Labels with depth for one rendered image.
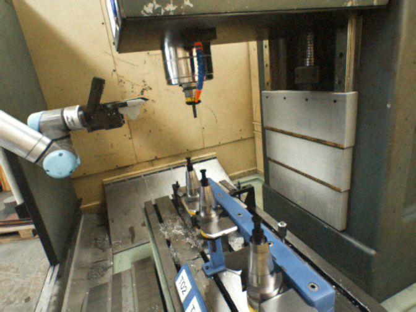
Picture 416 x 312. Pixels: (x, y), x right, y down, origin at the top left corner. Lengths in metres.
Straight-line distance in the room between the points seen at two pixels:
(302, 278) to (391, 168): 0.59
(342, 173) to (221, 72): 1.30
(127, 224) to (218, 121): 1.02
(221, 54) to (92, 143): 1.14
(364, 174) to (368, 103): 0.24
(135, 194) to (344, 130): 1.38
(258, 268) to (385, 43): 0.70
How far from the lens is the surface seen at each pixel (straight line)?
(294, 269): 0.43
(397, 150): 0.93
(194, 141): 1.95
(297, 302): 0.41
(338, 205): 1.04
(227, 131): 2.04
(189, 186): 0.65
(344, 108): 0.90
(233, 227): 0.54
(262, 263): 0.38
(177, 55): 0.77
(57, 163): 0.76
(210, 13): 0.54
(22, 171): 1.22
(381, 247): 1.07
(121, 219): 1.71
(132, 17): 0.50
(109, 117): 0.84
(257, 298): 0.42
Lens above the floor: 1.52
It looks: 18 degrees down
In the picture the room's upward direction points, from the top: 8 degrees counter-clockwise
